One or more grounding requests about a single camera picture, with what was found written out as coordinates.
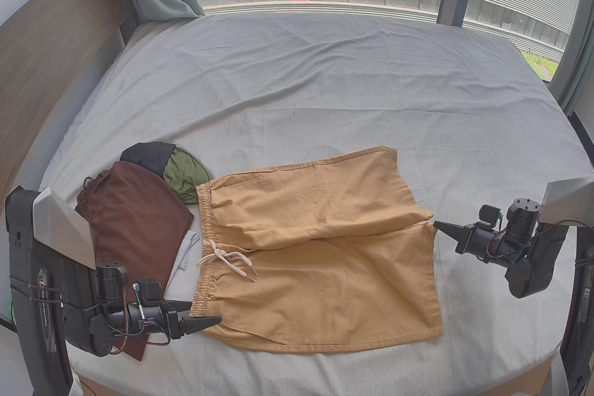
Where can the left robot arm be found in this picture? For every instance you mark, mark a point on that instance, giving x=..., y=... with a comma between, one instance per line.
x=41, y=273

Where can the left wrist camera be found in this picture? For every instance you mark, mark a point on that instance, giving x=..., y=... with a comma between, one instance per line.
x=149, y=292

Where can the tan shorts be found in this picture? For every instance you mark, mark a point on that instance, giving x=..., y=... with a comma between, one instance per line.
x=325, y=255

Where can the small green object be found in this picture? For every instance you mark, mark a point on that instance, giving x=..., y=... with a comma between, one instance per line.
x=11, y=310

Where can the white garment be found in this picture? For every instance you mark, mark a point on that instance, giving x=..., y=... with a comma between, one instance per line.
x=184, y=255

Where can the bed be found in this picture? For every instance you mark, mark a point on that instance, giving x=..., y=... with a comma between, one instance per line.
x=325, y=74

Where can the dark brown shorts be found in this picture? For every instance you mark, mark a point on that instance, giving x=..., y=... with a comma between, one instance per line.
x=134, y=213

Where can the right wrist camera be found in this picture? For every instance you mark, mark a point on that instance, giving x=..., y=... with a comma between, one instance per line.
x=489, y=215

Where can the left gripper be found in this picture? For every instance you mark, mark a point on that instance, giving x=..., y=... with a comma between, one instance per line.
x=153, y=320

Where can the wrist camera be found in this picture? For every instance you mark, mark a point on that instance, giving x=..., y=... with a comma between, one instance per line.
x=149, y=292
x=489, y=215

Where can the black garment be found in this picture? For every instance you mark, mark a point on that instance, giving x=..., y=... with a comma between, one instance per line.
x=144, y=157

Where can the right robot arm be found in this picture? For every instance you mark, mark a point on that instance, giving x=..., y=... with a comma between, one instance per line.
x=533, y=264

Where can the green garment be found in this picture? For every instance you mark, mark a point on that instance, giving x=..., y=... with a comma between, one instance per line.
x=185, y=176

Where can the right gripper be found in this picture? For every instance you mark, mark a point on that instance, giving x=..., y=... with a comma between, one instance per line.
x=473, y=241

